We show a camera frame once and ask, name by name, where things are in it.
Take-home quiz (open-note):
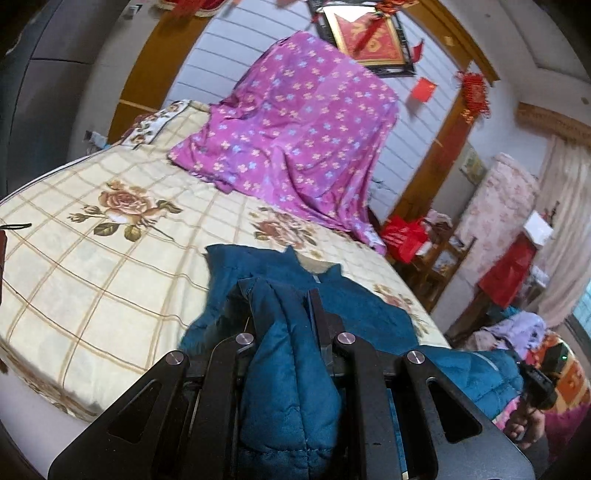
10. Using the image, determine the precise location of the colourful patterned cloth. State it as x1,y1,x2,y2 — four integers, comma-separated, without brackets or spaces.
492,332,591,462

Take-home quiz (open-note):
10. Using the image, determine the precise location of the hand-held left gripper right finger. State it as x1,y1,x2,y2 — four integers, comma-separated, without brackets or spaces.
307,288,536,480

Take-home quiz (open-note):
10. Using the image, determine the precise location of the red paper envelope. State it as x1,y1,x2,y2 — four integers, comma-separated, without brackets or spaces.
410,77,438,103

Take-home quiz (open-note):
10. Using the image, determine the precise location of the small wall picture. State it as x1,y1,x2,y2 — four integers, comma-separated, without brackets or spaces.
461,148,488,186

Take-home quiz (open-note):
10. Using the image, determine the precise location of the grey wardrobe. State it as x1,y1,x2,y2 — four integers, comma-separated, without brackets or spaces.
0,0,139,199

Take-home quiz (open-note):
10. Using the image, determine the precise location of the beige curtain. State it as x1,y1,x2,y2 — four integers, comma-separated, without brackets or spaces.
522,134,591,329

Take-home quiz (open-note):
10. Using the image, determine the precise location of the wooden nightstand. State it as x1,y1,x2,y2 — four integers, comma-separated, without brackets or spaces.
406,222,477,315

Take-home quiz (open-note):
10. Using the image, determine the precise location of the cream checked rose bedsheet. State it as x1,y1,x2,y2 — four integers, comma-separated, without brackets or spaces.
0,99,451,423

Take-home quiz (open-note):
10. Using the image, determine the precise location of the purple floral cloth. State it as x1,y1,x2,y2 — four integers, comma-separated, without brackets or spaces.
167,31,400,254

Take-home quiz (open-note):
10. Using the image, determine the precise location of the teal quilted jacket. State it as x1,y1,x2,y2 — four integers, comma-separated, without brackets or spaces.
179,244,525,480

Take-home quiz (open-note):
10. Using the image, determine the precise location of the wooden padded headboard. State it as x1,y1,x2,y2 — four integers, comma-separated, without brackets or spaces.
108,0,502,236

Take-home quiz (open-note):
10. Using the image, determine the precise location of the lilac clothes pile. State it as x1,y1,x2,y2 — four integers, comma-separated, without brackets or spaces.
466,311,549,361

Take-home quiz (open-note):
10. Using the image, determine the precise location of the red hanging knot ornament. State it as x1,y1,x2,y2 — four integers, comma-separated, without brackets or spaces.
457,71,492,126

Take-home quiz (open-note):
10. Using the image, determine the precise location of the wooden curtain pelmet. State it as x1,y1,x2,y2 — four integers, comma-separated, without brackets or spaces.
516,102,591,149

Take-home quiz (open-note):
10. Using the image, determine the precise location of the red plastic bag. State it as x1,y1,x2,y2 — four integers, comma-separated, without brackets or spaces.
381,216,430,265

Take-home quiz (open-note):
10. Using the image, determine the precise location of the person's right hand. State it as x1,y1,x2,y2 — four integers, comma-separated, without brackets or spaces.
503,404,546,452

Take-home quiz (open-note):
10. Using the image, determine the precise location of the floral pillow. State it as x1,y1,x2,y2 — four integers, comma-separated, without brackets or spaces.
122,99,211,151

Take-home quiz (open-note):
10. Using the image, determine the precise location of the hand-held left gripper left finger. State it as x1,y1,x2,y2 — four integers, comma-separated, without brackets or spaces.
47,278,259,480

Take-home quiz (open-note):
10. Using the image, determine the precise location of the pink floral cover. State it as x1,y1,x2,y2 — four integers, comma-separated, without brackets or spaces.
455,154,541,284

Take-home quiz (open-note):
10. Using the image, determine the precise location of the red cloth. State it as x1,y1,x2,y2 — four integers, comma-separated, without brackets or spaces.
478,233,539,308

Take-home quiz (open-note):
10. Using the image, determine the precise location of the white box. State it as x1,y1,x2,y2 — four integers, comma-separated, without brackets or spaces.
524,211,554,246

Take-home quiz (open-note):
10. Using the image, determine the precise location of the framed red wall picture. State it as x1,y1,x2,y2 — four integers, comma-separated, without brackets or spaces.
308,0,416,77

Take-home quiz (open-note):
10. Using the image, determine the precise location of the dark red pouch with strap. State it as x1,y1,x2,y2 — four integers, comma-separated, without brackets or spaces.
0,223,33,282

